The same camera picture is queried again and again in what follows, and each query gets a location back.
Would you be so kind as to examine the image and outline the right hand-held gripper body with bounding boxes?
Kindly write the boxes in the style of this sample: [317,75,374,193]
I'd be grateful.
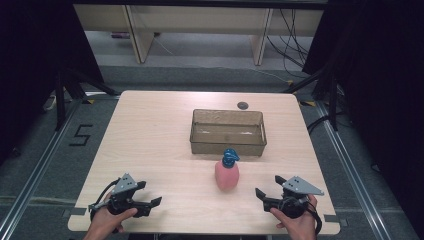
[280,175,325,220]

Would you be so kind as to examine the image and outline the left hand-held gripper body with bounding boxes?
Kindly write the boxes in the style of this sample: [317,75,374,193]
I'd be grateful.
[88,172,153,218]

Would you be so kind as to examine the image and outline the pink bottle with blue cap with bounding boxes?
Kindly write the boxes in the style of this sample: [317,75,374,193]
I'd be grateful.
[214,148,241,192]

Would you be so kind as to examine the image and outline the transparent brown plastic box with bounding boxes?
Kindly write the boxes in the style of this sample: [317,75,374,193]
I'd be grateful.
[189,108,268,157]

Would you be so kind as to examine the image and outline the person's right hand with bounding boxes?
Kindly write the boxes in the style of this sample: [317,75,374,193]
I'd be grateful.
[269,194,319,236]

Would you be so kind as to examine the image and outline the person's left hand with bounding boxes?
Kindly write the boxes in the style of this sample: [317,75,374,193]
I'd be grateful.
[87,192,139,235]

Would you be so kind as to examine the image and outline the black tape strip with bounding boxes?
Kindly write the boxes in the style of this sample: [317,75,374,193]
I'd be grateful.
[63,207,88,218]
[323,214,349,228]

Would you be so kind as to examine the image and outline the black metal stand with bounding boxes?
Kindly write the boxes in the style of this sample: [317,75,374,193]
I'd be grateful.
[283,64,342,132]
[53,68,120,132]

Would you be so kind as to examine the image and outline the black curtain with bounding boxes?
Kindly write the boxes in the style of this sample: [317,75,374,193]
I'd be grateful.
[301,0,424,239]
[0,0,105,166]

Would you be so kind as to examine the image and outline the beige wooden bench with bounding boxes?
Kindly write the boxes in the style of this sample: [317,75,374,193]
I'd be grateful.
[73,3,325,67]

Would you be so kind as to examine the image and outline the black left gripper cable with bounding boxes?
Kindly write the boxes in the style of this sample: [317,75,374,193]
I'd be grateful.
[89,178,121,223]

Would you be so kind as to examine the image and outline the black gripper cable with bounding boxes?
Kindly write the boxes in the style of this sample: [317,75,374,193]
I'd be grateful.
[304,199,324,236]
[89,178,121,223]

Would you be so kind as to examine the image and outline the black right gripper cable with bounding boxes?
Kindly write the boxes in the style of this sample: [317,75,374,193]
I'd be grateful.
[304,199,324,236]

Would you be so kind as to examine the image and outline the aluminium floor rail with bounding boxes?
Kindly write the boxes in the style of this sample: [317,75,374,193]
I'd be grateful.
[313,99,396,240]
[0,97,86,240]

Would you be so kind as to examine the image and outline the black floor cables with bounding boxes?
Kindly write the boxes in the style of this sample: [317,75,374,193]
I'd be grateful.
[265,8,313,80]

